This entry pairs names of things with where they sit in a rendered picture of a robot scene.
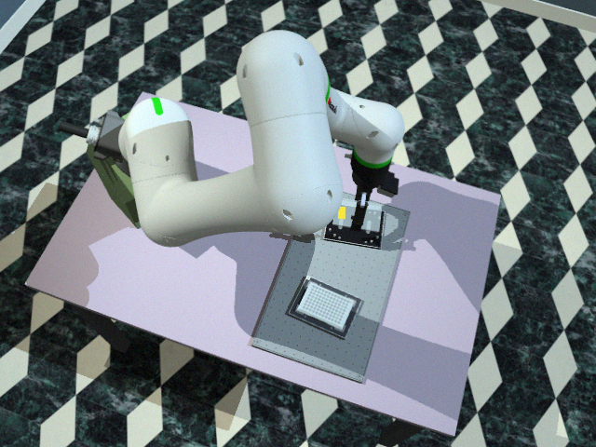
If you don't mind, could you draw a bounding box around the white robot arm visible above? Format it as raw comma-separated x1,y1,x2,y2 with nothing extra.
59,30,405,247

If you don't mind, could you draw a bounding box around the black rectangular frame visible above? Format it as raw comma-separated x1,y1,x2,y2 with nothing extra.
323,211,385,250

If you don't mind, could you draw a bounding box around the clear rectangular plastic lid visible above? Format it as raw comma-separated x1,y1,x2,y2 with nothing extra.
332,198,382,233

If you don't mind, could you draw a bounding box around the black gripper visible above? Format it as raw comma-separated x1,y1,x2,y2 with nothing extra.
350,171,383,232

